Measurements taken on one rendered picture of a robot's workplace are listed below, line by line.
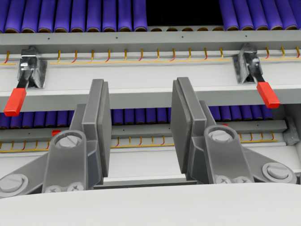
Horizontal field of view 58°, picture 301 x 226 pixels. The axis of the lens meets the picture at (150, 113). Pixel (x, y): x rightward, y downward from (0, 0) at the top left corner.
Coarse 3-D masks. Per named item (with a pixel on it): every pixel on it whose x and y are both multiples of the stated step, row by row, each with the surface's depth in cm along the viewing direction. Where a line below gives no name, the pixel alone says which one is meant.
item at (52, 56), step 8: (0, 56) 34; (16, 56) 34; (40, 56) 34; (48, 56) 34; (56, 56) 34; (64, 56) 34; (72, 56) 34; (80, 56) 34; (88, 56) 34; (96, 56) 34; (104, 56) 34; (112, 56) 35; (120, 56) 35; (128, 56) 35; (136, 56) 35; (144, 56) 35; (152, 56) 35; (160, 56) 35; (168, 56) 35; (176, 56) 35; (184, 56) 35; (192, 56) 36; (200, 56) 36; (208, 56) 36; (216, 56) 36; (224, 56) 36
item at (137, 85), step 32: (64, 64) 34; (96, 64) 35; (128, 64) 35; (160, 64) 35; (192, 64) 35; (224, 64) 36; (288, 64) 36; (0, 96) 32; (32, 96) 33; (64, 96) 33; (128, 96) 34; (160, 96) 34; (224, 96) 35; (256, 96) 36; (288, 96) 37
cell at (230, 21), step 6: (222, 0) 38; (228, 0) 38; (222, 6) 38; (228, 6) 37; (222, 12) 38; (228, 12) 37; (234, 12) 37; (222, 18) 38; (228, 18) 36; (234, 18) 36; (228, 24) 36; (234, 24) 36
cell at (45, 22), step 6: (42, 0) 37; (48, 0) 36; (54, 0) 37; (42, 6) 36; (48, 6) 36; (54, 6) 36; (42, 12) 35; (48, 12) 35; (54, 12) 36; (42, 18) 35; (48, 18) 35; (54, 18) 36; (42, 24) 34; (48, 24) 35
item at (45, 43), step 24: (0, 48) 33; (24, 48) 33; (48, 48) 33; (72, 48) 34; (96, 48) 34; (120, 48) 34; (144, 48) 34; (168, 48) 35; (192, 48) 35; (216, 48) 35; (240, 48) 36; (264, 48) 36; (288, 48) 36
